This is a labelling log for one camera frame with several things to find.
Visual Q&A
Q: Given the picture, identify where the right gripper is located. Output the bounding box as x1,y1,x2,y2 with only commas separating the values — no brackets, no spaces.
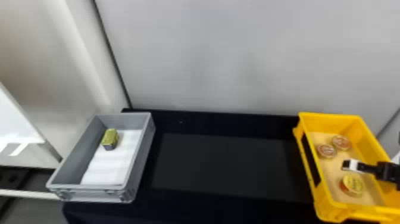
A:
341,158,400,191

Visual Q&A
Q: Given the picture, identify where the white foam pad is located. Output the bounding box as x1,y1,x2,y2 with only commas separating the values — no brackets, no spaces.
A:
80,128,143,186

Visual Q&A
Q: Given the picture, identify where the yellow crate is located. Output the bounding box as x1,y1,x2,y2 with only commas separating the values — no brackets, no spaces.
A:
292,111,400,224

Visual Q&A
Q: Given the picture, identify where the grey crate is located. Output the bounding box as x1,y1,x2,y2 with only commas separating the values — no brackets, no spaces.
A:
45,112,157,204

